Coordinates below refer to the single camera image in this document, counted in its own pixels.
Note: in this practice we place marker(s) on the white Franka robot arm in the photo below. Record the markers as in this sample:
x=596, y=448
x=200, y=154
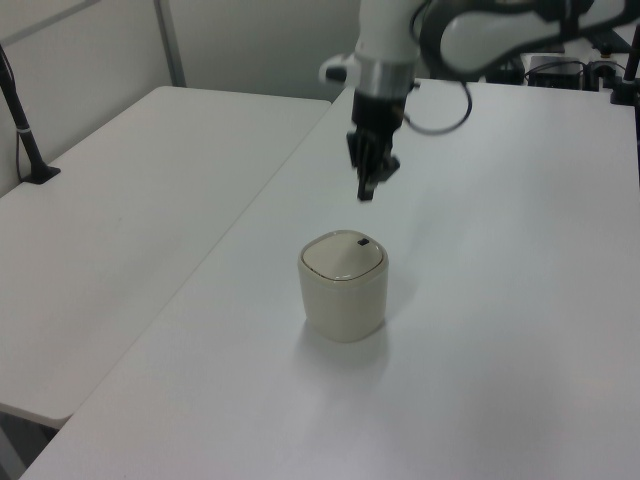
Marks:
x=385, y=35

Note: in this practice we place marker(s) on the beige plastic trash bin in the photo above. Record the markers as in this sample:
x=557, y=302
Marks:
x=345, y=305

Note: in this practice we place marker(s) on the beige trash bin lid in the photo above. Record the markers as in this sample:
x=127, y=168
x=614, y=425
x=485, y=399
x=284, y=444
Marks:
x=342, y=257

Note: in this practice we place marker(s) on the grey partition frame post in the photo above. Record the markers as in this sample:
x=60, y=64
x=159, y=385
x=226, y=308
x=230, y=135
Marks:
x=170, y=40

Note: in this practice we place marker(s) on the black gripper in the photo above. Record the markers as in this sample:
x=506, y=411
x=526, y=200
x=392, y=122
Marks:
x=377, y=112

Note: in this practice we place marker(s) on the black pole with clamp base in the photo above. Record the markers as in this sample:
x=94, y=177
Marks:
x=25, y=135
x=625, y=85

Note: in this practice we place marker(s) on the black electronics box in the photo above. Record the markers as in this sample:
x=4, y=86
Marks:
x=552, y=70

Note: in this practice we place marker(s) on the white side table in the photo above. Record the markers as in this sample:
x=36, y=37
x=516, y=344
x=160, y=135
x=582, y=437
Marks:
x=125, y=215

